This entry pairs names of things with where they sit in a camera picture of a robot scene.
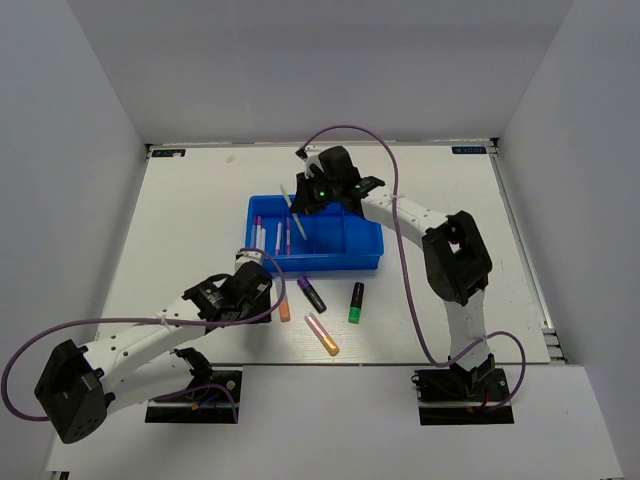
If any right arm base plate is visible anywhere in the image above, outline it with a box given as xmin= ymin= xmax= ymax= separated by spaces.
xmin=411 ymin=368 xmax=515 ymax=426

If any right black corner label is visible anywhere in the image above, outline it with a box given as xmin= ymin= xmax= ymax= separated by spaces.
xmin=451 ymin=145 xmax=487 ymax=155

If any thin yellow highlighter pen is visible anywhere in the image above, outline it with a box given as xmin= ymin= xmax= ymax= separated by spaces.
xmin=279 ymin=184 xmax=308 ymax=241

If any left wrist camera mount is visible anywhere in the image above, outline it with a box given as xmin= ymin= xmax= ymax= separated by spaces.
xmin=234 ymin=248 xmax=264 ymax=272

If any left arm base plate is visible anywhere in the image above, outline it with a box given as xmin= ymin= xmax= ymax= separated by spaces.
xmin=144 ymin=367 xmax=243 ymax=425

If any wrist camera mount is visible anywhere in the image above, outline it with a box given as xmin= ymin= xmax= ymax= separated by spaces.
xmin=295 ymin=145 xmax=322 ymax=179
xmin=234 ymin=248 xmax=264 ymax=272

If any orange clear-cap highlighter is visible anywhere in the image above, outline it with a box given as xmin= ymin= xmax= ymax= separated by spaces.
xmin=279 ymin=299 xmax=291 ymax=322

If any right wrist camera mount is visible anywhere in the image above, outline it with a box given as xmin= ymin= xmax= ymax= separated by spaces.
xmin=295 ymin=145 xmax=322 ymax=179

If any white pen purple cap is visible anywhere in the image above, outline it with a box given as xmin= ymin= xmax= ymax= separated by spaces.
xmin=254 ymin=216 xmax=263 ymax=249

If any yellow pink clear highlighter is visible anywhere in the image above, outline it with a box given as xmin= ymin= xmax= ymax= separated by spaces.
xmin=304 ymin=313 xmax=340 ymax=356

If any purple black highlighter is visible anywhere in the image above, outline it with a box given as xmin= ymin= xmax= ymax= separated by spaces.
xmin=296 ymin=276 xmax=327 ymax=314

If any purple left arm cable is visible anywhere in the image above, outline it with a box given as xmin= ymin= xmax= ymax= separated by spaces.
xmin=1 ymin=247 xmax=289 ymax=424

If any thin red highlighter pen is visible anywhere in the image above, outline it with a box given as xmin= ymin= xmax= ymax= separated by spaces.
xmin=285 ymin=217 xmax=291 ymax=255

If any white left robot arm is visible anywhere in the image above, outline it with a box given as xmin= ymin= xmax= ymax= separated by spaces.
xmin=35 ymin=261 xmax=273 ymax=444

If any blue plastic compartment tray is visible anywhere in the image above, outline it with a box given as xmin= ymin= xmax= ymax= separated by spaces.
xmin=245 ymin=195 xmax=384 ymax=273

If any black corner label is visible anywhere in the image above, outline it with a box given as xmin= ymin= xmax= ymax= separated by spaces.
xmin=451 ymin=145 xmax=487 ymax=155
xmin=151 ymin=149 xmax=186 ymax=158

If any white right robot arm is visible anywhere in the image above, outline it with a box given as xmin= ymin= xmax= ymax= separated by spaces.
xmin=290 ymin=146 xmax=495 ymax=399

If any white pen magenta cap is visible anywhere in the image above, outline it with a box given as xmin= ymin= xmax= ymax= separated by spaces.
xmin=274 ymin=221 xmax=283 ymax=256

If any green black highlighter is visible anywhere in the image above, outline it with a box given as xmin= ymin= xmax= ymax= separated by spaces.
xmin=348 ymin=282 xmax=364 ymax=324

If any left black corner label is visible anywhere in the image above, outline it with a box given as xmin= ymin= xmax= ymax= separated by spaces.
xmin=151 ymin=149 xmax=186 ymax=158

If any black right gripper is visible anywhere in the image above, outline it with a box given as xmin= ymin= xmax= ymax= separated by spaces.
xmin=292 ymin=169 xmax=341 ymax=216

